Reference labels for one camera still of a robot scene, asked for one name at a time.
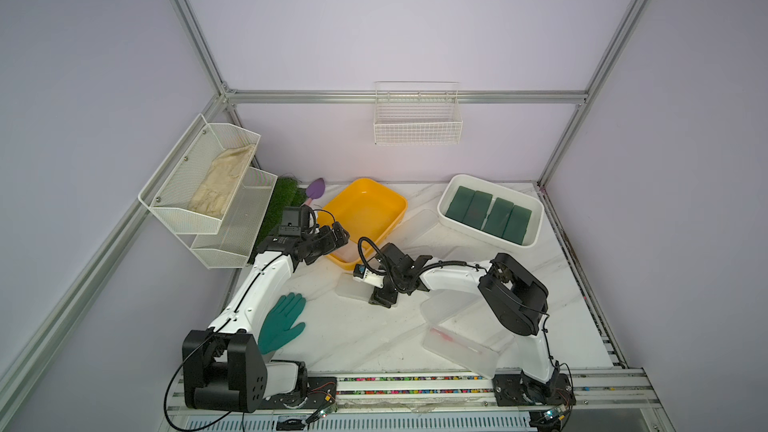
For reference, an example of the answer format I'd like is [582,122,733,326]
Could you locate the green pencil case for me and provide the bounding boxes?
[502,205,532,245]
[445,186,475,222]
[463,191,493,229]
[482,198,515,237]

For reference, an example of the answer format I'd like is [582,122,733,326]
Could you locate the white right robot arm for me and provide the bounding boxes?
[353,243,572,404]

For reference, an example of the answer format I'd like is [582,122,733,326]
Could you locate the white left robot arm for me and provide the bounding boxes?
[181,205,350,412]

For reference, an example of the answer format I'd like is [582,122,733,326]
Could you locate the clear ribbed pencil case lower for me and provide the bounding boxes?
[420,290,481,326]

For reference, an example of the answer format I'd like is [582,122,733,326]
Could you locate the yellow plastic storage box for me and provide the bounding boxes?
[321,178,408,272]

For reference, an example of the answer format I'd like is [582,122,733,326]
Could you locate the clear pencil case front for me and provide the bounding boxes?
[422,326,499,378]

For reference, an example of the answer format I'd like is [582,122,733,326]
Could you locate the white plastic storage box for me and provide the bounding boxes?
[438,174,545,250]

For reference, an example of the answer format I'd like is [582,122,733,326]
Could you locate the green artificial grass roll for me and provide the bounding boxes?
[247,176,307,265]

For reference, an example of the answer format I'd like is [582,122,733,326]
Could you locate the purple pink toy shovel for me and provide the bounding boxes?
[304,178,326,206]

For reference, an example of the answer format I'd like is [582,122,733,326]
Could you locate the green rubber glove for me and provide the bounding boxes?
[258,293,307,355]

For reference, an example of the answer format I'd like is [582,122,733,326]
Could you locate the beige cloth in shelf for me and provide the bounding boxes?
[188,144,256,219]

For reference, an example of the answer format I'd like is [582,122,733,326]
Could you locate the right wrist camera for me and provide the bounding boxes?
[352,263,386,288]

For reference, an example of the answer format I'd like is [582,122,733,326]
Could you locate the white mesh wall shelf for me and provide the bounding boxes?
[138,116,277,269]

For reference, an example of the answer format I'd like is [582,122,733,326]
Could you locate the white wire wall basket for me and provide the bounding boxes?
[373,81,463,146]

